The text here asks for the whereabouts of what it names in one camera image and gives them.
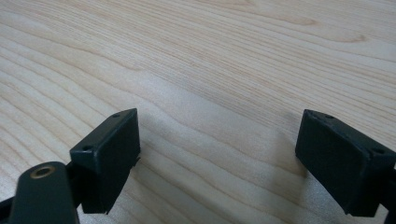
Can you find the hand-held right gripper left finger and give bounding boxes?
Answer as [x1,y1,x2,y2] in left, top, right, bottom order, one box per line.
[69,107,141,215]

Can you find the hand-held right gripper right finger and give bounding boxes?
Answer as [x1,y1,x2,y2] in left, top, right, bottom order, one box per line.
[294,108,396,218]

